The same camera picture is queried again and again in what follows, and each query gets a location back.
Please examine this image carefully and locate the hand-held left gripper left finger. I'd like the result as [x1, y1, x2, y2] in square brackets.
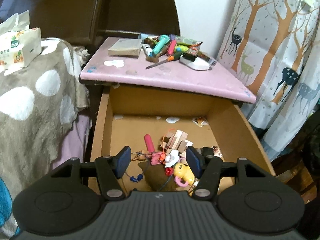
[51, 145, 132, 200]

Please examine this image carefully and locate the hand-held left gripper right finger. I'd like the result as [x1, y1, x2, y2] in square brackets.
[186, 145, 275, 201]

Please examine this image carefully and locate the small white toy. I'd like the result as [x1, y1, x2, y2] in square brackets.
[165, 150, 181, 167]

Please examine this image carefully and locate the small wooden doll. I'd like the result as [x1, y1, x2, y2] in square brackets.
[132, 150, 150, 162]

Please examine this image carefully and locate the yellow plastic toy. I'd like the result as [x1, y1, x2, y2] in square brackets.
[174, 163, 195, 187]

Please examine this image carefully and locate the pink plastic tube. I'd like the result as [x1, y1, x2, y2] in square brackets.
[144, 134, 156, 154]

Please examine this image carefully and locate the pink toy piece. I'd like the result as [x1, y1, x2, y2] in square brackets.
[151, 152, 165, 166]

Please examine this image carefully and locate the brown pouch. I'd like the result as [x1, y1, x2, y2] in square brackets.
[137, 161, 178, 192]

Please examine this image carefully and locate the purple bed sheet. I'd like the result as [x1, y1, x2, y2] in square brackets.
[61, 115, 92, 162]

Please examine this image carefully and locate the dark nightstand with pink top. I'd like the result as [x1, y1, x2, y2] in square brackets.
[79, 36, 257, 120]

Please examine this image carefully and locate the white plastic device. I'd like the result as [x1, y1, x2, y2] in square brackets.
[179, 52, 212, 71]

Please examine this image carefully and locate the white flower sticker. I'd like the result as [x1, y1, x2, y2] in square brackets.
[104, 59, 125, 68]

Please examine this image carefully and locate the green and black gadget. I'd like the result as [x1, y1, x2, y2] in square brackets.
[182, 51, 198, 62]

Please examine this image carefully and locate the grey spotted blanket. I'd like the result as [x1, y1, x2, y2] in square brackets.
[0, 37, 90, 233]

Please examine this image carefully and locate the white tube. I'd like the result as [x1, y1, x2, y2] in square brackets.
[142, 44, 154, 57]

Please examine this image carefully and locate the beige flat box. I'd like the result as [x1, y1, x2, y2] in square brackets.
[108, 38, 142, 57]

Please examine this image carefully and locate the green packet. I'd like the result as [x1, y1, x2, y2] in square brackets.
[170, 34, 203, 46]

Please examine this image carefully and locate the tree and deer printed cover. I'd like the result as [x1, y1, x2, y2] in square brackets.
[216, 0, 320, 162]

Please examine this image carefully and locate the white tissue pack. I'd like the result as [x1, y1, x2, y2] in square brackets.
[0, 10, 42, 72]

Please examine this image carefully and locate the dark wooden headboard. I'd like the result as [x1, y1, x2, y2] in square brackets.
[0, 0, 180, 53]

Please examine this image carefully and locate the blue bead string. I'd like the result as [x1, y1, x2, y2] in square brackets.
[125, 172, 144, 183]

